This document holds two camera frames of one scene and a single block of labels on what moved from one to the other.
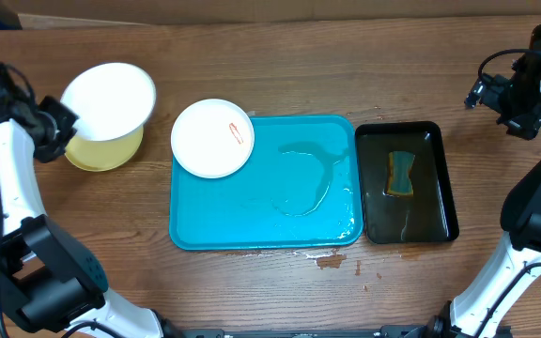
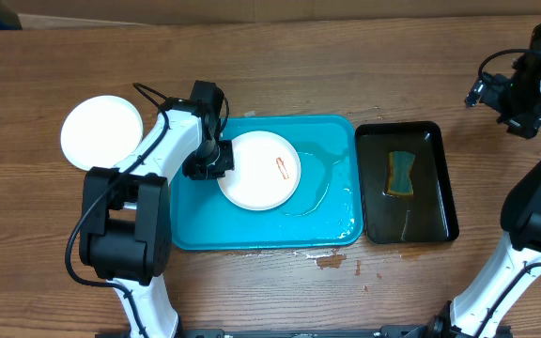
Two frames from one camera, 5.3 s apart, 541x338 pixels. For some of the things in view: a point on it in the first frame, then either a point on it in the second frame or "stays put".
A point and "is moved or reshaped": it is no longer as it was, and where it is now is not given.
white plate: (212, 138) is moved or reshaped
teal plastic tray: (301, 188) stays put
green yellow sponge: (398, 179) stays put
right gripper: (527, 126) stays put
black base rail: (425, 330) stays put
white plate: (112, 100) to (98, 130)
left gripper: (57, 110) to (227, 164)
